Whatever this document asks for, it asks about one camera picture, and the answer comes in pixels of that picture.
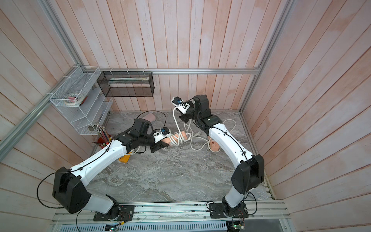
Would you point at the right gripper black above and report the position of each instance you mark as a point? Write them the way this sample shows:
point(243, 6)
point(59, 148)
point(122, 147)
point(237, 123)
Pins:
point(184, 118)

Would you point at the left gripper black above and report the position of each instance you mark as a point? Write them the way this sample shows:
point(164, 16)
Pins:
point(158, 146)

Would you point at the pink power strip front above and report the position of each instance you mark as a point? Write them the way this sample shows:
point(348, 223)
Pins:
point(176, 138)

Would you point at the pink power strip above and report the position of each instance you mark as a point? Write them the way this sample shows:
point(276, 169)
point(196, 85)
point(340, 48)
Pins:
point(176, 138)
point(213, 146)

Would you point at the yellow power strip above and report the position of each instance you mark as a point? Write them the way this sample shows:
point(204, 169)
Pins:
point(124, 159)

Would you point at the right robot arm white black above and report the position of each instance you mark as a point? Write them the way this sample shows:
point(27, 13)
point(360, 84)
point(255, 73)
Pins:
point(249, 168)

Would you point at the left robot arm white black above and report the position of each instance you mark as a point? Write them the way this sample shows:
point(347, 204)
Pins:
point(69, 187)

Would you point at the red pencil cup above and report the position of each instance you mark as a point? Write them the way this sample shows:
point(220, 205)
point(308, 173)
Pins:
point(104, 137)

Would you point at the black mesh basket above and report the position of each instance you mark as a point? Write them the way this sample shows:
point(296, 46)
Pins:
point(126, 83)

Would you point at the tape roll in rack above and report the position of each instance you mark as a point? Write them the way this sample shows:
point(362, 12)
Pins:
point(73, 99)

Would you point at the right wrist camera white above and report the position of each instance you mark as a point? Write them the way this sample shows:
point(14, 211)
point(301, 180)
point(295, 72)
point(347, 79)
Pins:
point(180, 105)

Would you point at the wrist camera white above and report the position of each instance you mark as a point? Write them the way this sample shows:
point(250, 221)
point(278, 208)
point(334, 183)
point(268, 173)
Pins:
point(160, 135)
point(180, 105)

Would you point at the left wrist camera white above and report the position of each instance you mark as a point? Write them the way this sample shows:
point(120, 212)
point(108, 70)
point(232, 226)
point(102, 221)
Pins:
point(160, 135)

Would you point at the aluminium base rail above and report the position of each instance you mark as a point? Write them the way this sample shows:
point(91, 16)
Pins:
point(179, 211)

